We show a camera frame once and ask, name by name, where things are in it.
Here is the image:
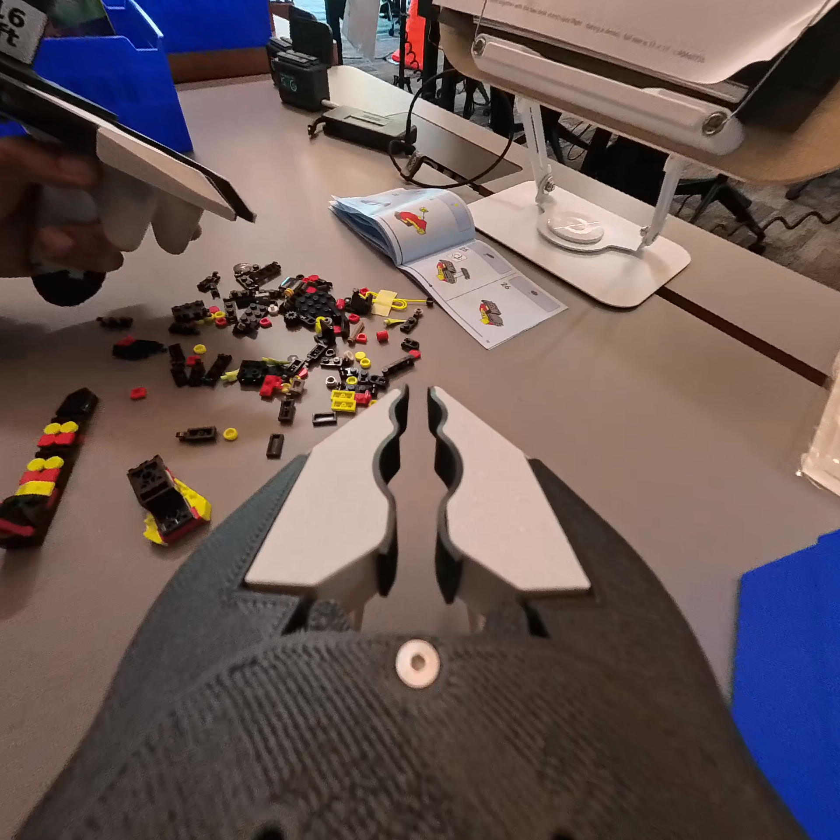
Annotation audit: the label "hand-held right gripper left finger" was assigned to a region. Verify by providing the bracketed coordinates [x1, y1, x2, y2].
[244, 386, 410, 626]

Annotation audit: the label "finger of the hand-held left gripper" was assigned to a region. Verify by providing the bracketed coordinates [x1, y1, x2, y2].
[96, 120, 258, 224]

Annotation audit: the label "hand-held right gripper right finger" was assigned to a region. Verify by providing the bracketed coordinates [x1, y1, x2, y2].
[427, 385, 593, 632]

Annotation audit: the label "yellow and red lego assembly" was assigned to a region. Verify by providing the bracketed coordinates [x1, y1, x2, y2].
[126, 454, 213, 547]

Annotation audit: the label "pile of lego pieces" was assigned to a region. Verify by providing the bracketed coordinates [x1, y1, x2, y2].
[96, 259, 435, 460]

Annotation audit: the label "long black red lego assembly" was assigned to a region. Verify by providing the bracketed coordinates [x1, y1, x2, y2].
[0, 387, 101, 550]

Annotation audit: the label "lego instruction booklet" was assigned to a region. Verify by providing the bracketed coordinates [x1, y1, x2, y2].
[328, 188, 569, 350]

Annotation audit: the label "person's left hand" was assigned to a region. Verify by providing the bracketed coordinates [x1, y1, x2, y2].
[0, 134, 126, 280]

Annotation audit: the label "blue plastic bin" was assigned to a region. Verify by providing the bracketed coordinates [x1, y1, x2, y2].
[134, 0, 273, 55]
[33, 0, 195, 155]
[730, 530, 840, 840]

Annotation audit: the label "black box-shaped device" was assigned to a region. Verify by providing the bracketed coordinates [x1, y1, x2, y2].
[268, 36, 332, 111]

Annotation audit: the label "black power adapter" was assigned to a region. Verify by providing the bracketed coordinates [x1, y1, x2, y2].
[308, 104, 419, 143]

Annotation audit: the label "white document stand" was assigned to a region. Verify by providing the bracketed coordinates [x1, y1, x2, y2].
[433, 0, 840, 309]

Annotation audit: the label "orange traffic cone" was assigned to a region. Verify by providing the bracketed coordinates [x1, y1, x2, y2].
[392, 0, 429, 72]

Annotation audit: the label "plastic-wrapped paper sheets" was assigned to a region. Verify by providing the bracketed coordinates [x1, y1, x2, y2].
[796, 351, 840, 497]

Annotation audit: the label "white printed paper sheet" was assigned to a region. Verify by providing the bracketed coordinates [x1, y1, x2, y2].
[436, 0, 837, 86]

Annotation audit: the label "black cable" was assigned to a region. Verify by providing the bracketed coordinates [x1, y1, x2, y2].
[387, 66, 526, 193]

